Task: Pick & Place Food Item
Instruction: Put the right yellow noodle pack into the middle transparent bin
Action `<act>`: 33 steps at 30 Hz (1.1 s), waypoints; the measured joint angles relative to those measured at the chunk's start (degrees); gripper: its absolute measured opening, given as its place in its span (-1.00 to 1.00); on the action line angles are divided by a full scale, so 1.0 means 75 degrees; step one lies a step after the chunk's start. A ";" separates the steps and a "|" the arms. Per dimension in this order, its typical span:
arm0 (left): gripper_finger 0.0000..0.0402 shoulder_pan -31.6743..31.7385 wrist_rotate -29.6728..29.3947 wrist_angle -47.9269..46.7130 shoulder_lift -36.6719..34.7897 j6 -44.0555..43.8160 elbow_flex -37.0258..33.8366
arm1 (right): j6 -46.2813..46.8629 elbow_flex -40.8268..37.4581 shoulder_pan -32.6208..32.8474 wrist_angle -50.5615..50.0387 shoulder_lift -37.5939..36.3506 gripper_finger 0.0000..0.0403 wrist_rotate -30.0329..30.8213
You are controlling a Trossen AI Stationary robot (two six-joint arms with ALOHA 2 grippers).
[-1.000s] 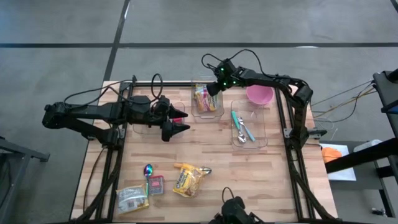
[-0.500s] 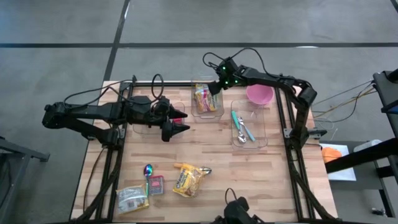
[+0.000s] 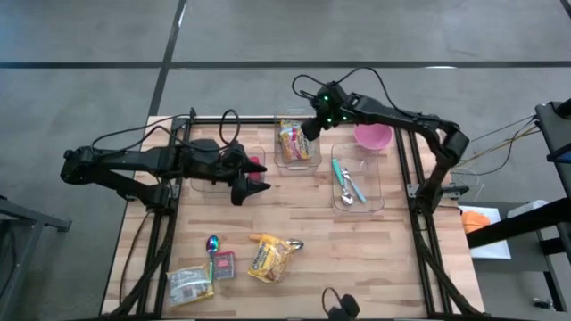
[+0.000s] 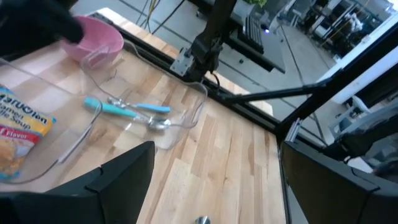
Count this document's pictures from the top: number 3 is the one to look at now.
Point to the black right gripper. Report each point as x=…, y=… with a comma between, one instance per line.
x=334, y=104

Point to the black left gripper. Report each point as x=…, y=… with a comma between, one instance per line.
x=209, y=162

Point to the beef flavour ramen packet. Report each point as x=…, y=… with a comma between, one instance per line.
x=305, y=149

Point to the iridescent rainbow spoon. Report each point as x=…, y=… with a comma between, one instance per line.
x=212, y=244

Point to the creamy chicken yellow ramen packet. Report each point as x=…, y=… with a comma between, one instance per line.
x=270, y=260

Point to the small red packet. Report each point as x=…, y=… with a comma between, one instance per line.
x=224, y=266

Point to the grey yellow ramen packet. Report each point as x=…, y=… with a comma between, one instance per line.
x=189, y=287

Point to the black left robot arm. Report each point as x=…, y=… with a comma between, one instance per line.
x=125, y=162

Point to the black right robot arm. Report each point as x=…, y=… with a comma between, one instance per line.
x=401, y=116

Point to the lime shrimp ramen packet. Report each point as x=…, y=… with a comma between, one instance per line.
x=286, y=142

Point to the clear plastic storage bin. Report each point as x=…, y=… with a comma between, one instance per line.
x=370, y=178
x=209, y=189
x=296, y=168

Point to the pink plastic bowl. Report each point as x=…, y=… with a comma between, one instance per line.
x=374, y=138

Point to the orange cloth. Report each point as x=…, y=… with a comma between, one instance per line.
x=475, y=221

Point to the white paper sheet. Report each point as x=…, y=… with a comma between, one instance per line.
x=490, y=249

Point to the white plastic container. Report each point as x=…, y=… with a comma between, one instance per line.
x=528, y=207

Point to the black side stand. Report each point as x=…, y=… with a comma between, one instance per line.
x=557, y=129

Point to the black aluminium table frame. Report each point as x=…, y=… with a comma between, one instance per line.
x=250, y=120

